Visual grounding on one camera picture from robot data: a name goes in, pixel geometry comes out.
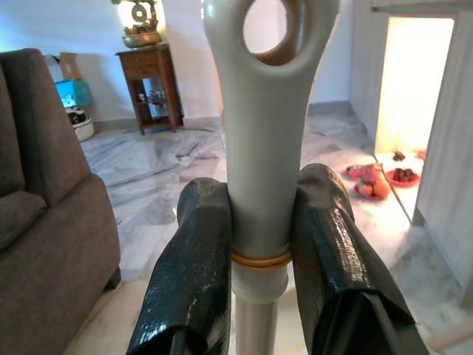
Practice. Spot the dark wooden side table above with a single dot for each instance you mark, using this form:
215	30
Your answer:
148	64

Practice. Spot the white woven basket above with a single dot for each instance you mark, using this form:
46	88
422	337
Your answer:
83	129

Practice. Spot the yellow rubber band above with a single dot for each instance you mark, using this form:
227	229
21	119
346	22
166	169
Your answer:
258	261

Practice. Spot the brown cardboard box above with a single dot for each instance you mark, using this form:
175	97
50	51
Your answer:
70	66

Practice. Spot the golden bowl ornament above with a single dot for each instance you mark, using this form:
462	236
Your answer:
140	38

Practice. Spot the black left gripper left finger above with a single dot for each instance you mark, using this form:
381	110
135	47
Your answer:
192	266

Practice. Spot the grey-brown fabric sofa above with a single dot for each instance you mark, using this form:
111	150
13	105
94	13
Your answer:
48	222

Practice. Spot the teal printed box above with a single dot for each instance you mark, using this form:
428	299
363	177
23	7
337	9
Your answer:
75	92

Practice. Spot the red plate of fruit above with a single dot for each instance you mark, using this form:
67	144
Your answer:
404	175
369	186

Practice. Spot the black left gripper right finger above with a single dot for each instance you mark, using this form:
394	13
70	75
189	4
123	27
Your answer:
332	266

